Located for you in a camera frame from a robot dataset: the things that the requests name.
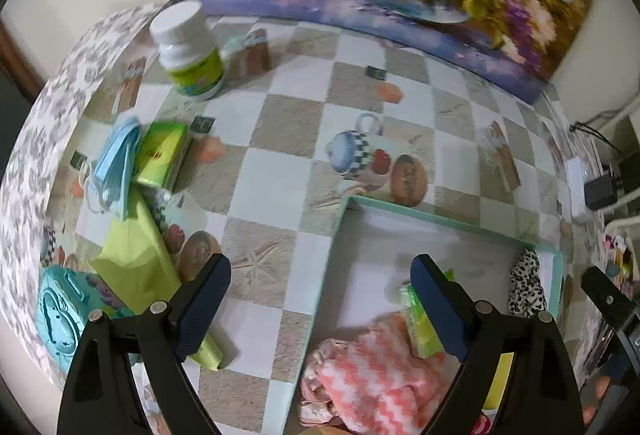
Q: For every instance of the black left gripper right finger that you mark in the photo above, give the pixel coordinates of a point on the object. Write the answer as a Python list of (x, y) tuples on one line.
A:
[(539, 392)]

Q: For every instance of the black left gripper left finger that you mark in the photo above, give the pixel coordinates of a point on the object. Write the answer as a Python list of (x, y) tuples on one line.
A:
[(100, 396)]

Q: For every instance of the yellow soft hat toy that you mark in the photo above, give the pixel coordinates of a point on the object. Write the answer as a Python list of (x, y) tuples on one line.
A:
[(498, 384)]

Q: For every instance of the green cloth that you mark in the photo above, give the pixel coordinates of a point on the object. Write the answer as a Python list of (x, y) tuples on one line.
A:
[(136, 264)]

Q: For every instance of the blue face mask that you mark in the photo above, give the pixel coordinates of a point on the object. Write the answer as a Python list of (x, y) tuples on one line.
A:
[(106, 180)]

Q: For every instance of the green tissue pack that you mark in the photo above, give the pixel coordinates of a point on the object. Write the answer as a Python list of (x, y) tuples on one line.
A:
[(422, 335), (161, 154)]

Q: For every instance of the black white leopard scrunchie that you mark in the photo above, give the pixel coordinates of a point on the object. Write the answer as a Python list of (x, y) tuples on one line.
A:
[(526, 295)]

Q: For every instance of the teal plastic box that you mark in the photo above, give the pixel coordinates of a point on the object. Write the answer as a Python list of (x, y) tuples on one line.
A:
[(65, 300)]

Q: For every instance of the pink white fluffy cloth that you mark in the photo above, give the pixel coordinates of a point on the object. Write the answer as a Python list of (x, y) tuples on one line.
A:
[(374, 384)]

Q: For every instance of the black power adapter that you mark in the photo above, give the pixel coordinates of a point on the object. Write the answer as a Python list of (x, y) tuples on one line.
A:
[(601, 192)]

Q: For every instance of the teal-rimmed white tray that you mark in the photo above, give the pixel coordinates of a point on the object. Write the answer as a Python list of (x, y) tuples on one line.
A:
[(349, 280)]

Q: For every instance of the white rack shelf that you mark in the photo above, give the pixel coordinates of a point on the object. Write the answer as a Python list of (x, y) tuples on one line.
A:
[(623, 131)]

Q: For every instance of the white green-label pill bottle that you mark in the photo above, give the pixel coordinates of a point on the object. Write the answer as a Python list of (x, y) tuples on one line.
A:
[(187, 50)]

